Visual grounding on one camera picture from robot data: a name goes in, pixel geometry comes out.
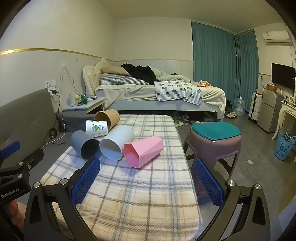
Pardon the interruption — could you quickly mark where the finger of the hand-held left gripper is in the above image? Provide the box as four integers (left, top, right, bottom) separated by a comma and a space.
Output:
0, 148, 44, 184
0, 140, 21, 163

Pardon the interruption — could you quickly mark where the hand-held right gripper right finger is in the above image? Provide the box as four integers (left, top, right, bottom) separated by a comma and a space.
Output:
191, 159, 278, 241

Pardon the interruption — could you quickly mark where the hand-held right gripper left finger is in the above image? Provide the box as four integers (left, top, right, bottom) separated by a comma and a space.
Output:
23, 156, 102, 241

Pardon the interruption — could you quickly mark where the grey plastic cup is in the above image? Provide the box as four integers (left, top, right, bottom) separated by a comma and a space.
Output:
70, 130, 102, 160

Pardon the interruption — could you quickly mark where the white cup with green print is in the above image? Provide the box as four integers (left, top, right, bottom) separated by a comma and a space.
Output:
85, 120, 109, 138

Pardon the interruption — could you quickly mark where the white plastic cup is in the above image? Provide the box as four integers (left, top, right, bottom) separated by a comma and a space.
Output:
99, 125, 135, 161

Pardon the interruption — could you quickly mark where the brown paper cup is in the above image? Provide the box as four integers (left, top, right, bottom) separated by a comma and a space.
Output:
95, 109, 120, 130

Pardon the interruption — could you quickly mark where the pink faceted cup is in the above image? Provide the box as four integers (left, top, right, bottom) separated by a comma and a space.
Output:
124, 136, 164, 168

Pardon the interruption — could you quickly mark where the person's left hand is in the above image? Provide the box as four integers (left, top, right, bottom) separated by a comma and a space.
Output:
9, 201, 26, 230

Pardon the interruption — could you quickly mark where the purple plastic stool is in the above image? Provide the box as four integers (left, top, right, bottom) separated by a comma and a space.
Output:
183, 122, 242, 205

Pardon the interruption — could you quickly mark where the teal seat cushion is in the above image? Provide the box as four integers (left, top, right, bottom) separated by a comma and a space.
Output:
192, 122, 241, 141

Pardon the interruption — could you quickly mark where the plaid blanket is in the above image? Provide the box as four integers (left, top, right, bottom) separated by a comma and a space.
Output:
39, 114, 201, 241

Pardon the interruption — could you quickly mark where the white nightstand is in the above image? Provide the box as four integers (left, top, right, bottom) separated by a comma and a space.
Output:
62, 96, 106, 114

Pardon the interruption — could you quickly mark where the blue laundry basket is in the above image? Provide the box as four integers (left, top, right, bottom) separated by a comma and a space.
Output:
273, 131, 296, 161

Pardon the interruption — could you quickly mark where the clear water jug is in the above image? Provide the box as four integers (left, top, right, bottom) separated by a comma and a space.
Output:
233, 95, 245, 116

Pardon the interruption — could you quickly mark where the black and white suitcase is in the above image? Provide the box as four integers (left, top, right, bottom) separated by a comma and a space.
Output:
248, 92, 264, 124

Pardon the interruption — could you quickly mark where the silver small fridge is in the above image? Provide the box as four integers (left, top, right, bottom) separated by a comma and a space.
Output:
257, 89, 286, 133

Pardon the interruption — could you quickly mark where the printed white mat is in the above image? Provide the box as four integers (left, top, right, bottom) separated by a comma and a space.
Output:
154, 81, 203, 104

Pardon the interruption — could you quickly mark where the white bed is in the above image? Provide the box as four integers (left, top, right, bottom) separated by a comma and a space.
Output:
83, 58, 226, 121

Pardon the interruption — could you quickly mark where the white dressing table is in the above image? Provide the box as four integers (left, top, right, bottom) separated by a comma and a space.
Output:
272, 97, 296, 141

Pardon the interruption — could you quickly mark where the checked pillow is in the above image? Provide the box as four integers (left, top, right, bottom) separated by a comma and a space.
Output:
100, 73, 155, 86

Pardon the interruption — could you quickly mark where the grey quilt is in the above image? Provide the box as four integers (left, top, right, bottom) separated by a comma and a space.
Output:
150, 67, 192, 83

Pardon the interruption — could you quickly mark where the beige pillow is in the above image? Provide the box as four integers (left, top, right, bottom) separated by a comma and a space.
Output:
100, 64, 132, 76

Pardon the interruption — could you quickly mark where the wide teal curtain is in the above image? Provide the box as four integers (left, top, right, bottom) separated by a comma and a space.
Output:
191, 21, 238, 111

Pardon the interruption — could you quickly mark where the narrow teal curtain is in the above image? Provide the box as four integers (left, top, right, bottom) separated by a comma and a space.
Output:
235, 31, 260, 110

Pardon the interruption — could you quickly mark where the black clothing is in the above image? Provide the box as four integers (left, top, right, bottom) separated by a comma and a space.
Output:
121, 63, 158, 85

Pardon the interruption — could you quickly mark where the black television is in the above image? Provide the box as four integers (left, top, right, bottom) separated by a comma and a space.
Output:
271, 62, 296, 90

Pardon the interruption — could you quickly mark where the white air conditioner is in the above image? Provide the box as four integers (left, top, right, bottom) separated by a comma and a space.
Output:
262, 30, 291, 45

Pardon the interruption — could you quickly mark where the black cable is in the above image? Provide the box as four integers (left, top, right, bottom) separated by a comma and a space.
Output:
41, 91, 66, 149

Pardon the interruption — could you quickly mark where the white cable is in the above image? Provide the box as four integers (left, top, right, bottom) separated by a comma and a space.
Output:
60, 66, 77, 107

